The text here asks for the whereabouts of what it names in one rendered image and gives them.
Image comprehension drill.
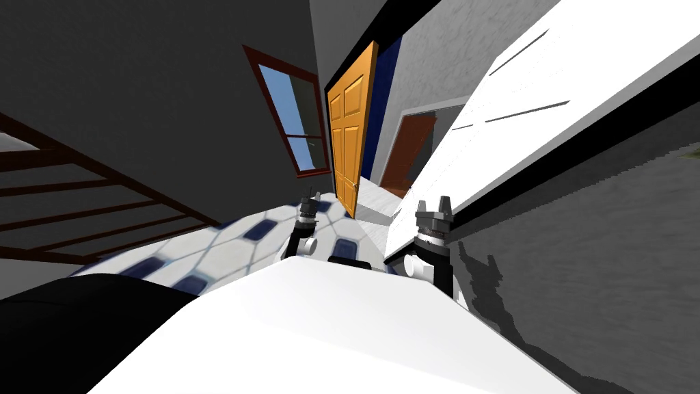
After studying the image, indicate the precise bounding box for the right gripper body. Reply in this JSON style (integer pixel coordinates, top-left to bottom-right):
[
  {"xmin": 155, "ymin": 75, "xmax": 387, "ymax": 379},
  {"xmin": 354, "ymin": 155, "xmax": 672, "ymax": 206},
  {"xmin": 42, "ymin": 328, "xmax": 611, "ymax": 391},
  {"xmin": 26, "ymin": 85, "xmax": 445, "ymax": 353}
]
[{"xmin": 415, "ymin": 210, "xmax": 455, "ymax": 235}]

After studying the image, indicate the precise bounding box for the red-framed window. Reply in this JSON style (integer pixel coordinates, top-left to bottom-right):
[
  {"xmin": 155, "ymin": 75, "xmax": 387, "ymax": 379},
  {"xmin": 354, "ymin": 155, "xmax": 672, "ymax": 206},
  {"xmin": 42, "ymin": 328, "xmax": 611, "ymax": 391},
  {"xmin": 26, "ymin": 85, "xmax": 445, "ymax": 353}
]
[{"xmin": 242, "ymin": 44, "xmax": 333, "ymax": 180}]

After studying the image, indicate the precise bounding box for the white door leaf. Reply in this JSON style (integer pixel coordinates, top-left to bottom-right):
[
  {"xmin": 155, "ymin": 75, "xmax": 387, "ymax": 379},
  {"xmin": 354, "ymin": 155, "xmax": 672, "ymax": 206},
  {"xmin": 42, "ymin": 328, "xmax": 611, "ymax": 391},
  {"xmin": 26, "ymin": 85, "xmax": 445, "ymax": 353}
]
[{"xmin": 382, "ymin": 0, "xmax": 700, "ymax": 259}]

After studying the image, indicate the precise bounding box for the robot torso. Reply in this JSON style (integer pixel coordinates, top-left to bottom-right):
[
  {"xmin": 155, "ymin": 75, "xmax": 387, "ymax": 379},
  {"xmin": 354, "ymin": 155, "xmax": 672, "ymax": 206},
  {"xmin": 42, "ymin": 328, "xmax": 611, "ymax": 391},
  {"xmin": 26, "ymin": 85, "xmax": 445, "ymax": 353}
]
[{"xmin": 86, "ymin": 254, "xmax": 582, "ymax": 394}]

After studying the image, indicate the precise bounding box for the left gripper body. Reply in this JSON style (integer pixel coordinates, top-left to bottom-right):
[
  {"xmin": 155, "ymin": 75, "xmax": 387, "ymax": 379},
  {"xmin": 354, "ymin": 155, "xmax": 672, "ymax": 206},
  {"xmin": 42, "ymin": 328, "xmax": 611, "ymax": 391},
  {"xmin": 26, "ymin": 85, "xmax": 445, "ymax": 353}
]
[{"xmin": 297, "ymin": 196, "xmax": 321, "ymax": 226}]

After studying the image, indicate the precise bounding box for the dark brown wooden railing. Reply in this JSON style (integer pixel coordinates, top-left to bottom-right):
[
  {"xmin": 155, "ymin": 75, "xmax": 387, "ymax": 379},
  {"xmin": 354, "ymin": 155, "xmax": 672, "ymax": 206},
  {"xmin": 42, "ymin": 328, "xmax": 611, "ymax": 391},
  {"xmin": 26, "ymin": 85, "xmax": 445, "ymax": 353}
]
[{"xmin": 0, "ymin": 111, "xmax": 221, "ymax": 267}]

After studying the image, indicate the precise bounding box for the orange panelled door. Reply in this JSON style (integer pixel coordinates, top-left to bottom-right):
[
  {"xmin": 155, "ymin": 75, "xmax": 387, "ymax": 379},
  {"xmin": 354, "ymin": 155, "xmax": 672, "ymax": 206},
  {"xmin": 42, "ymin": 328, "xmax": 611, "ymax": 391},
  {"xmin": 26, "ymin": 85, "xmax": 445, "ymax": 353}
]
[{"xmin": 326, "ymin": 40, "xmax": 380, "ymax": 220}]

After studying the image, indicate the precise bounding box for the brown door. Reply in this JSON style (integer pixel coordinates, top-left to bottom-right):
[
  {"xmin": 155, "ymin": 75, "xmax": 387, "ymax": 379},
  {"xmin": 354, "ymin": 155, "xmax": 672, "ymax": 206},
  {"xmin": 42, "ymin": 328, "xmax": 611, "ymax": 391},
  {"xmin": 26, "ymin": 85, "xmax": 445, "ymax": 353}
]
[{"xmin": 379, "ymin": 114, "xmax": 438, "ymax": 199}]

